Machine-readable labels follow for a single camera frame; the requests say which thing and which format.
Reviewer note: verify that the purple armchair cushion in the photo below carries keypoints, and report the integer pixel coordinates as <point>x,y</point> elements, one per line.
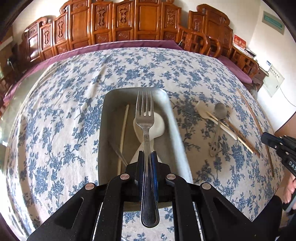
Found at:
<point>243,77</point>

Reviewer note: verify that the white wall panel cover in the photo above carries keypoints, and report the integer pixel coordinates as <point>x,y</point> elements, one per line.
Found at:
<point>273,81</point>

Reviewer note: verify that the rectangular metal tray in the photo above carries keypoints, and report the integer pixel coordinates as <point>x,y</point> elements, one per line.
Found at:
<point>120,135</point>

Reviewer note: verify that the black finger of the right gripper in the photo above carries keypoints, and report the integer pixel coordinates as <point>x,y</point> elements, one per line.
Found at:
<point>273,142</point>

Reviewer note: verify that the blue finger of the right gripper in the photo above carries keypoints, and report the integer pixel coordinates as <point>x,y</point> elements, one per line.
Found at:
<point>271,136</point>

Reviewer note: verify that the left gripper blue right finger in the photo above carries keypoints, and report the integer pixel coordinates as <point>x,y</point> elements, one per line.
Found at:
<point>200,212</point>

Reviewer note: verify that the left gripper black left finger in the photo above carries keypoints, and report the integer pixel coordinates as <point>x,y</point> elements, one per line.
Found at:
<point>94,212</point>

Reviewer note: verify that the wooden side table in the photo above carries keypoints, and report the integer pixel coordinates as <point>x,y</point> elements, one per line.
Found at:
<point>248,65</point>

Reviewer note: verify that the cream plastic fork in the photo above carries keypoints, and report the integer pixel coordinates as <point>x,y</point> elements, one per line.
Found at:
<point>205,115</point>

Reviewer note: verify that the red gift box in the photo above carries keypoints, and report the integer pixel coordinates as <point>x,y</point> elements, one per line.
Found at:
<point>238,42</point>

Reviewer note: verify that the wall electrical panel box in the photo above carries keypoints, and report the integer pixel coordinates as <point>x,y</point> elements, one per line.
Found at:
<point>273,22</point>

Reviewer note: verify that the stainless steel fork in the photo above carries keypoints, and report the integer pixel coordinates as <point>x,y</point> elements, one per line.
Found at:
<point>144,117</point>

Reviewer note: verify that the carved wooden sofa bench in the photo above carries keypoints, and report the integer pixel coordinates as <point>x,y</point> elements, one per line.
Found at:
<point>86,23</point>

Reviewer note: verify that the carved wooden armchair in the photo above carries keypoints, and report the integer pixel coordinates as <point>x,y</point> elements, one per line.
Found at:
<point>208,32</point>

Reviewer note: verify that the metal spoon with cutout handle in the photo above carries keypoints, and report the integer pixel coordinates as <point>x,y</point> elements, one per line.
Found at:
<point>221,113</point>

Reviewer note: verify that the blue floral tablecloth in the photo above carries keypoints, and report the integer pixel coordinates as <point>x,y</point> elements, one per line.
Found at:
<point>53,145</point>

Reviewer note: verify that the person's right hand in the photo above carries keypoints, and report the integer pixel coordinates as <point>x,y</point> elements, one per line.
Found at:
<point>289,189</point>

